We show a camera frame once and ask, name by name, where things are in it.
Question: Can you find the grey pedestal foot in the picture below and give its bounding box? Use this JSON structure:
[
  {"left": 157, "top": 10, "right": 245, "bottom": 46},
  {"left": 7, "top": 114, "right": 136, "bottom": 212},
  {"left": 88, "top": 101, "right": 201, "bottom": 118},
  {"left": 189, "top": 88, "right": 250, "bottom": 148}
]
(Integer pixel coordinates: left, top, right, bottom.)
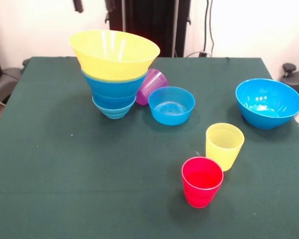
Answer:
[
  {"left": 280, "top": 63, "right": 299, "bottom": 98},
  {"left": 0, "top": 67, "right": 23, "bottom": 104}
]

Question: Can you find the grey floor cable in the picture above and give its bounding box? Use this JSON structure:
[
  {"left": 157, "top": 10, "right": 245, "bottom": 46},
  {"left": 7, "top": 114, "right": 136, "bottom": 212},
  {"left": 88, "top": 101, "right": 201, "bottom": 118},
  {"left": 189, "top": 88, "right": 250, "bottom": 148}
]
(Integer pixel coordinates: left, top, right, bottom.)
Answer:
[{"left": 184, "top": 51, "right": 213, "bottom": 58}]

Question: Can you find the dark green tablecloth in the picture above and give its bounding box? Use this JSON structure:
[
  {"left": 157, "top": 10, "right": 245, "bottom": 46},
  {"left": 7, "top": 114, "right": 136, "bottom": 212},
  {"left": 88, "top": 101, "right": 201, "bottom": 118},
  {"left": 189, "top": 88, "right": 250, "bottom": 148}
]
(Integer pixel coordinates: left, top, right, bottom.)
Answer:
[{"left": 0, "top": 56, "right": 299, "bottom": 239}]

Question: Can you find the purple plastic cup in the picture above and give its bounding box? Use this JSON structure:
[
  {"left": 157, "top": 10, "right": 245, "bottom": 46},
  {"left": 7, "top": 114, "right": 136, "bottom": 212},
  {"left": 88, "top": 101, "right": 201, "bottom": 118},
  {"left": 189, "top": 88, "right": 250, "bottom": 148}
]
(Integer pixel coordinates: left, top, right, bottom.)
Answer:
[{"left": 136, "top": 69, "right": 169, "bottom": 107}]

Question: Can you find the large yellow plastic bowl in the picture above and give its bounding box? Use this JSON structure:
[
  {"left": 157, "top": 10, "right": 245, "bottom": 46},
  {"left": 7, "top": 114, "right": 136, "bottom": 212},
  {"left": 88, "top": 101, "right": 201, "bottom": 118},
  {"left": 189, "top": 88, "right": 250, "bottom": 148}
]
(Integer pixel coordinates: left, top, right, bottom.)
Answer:
[{"left": 69, "top": 29, "right": 161, "bottom": 82}]

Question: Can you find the black hanging cable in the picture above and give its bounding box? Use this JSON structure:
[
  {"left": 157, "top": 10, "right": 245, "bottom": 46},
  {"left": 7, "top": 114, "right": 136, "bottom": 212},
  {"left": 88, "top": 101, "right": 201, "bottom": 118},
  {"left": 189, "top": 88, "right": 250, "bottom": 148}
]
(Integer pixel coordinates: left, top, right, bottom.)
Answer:
[{"left": 204, "top": 0, "right": 215, "bottom": 53}]

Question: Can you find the small blue flat-bottomed bowl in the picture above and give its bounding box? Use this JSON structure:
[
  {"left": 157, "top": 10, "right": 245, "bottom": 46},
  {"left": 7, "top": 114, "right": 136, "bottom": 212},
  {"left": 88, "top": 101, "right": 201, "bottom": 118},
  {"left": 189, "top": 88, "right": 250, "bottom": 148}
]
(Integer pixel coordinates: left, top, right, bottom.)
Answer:
[
  {"left": 148, "top": 86, "right": 196, "bottom": 126},
  {"left": 92, "top": 93, "right": 137, "bottom": 110}
]

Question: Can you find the large blue plastic bowl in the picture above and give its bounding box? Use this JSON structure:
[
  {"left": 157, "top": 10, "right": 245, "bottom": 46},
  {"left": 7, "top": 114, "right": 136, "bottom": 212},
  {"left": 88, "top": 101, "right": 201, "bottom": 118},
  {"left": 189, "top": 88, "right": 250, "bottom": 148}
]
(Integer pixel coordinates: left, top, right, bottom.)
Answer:
[
  {"left": 235, "top": 78, "right": 299, "bottom": 130},
  {"left": 81, "top": 69, "right": 148, "bottom": 101}
]

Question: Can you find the yellow ribbed plastic cup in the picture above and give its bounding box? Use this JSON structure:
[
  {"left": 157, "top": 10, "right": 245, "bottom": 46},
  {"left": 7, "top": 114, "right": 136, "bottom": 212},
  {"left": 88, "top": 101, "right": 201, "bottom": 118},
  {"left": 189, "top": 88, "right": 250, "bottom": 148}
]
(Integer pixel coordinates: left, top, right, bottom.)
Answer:
[{"left": 205, "top": 122, "right": 245, "bottom": 172}]

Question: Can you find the small teal plastic bowl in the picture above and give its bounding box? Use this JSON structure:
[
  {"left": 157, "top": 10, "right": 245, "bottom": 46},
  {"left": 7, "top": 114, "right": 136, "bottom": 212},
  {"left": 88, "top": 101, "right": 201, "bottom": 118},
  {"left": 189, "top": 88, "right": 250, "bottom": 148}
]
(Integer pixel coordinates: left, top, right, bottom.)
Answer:
[{"left": 92, "top": 97, "right": 137, "bottom": 120}]

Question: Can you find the red plastic cup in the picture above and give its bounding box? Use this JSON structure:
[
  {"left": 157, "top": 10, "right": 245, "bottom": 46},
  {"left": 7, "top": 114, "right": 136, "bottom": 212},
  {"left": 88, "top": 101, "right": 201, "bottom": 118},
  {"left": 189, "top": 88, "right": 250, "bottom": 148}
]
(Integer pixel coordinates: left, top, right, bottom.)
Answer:
[{"left": 181, "top": 156, "right": 224, "bottom": 209}]

